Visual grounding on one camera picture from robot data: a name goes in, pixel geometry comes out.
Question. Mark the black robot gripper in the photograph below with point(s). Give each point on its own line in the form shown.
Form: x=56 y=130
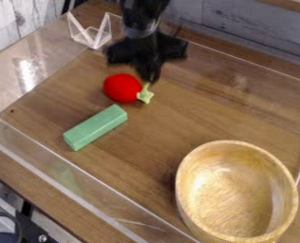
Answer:
x=158 y=45

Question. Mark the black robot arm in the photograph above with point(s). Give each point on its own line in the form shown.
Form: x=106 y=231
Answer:
x=140 y=18

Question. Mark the red plush tomato toy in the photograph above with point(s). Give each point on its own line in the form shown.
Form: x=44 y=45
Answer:
x=124 y=89

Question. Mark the green rectangular block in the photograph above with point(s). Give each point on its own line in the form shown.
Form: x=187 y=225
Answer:
x=92 y=128

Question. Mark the wooden bowl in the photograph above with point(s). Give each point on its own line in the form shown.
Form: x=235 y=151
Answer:
x=235 y=193

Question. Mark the clear acrylic corner bracket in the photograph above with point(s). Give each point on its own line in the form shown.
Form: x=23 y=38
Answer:
x=91 y=37

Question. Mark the clear acrylic barrier wall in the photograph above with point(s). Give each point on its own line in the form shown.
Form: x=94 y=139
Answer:
x=110 y=191

